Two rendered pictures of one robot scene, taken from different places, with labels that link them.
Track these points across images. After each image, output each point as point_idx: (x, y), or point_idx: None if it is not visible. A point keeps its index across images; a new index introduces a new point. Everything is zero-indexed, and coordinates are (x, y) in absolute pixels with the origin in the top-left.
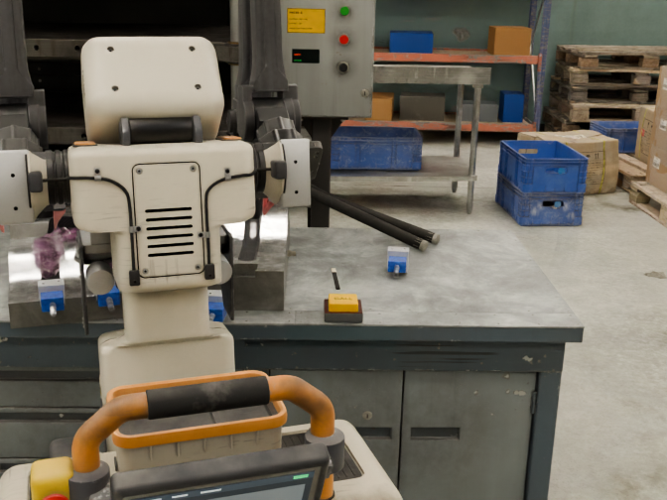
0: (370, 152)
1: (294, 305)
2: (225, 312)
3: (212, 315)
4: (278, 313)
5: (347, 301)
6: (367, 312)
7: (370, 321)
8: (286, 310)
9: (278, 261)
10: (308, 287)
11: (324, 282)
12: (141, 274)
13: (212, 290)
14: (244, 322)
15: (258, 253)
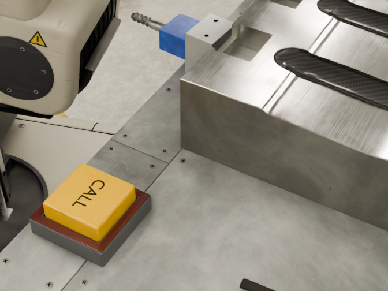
0: None
1: (198, 172)
2: (179, 52)
3: (159, 25)
4: (170, 135)
5: (70, 194)
6: (69, 267)
7: (22, 247)
8: (181, 152)
9: (245, 91)
10: (289, 237)
11: (308, 282)
12: None
13: (228, 26)
14: (163, 85)
15: (330, 90)
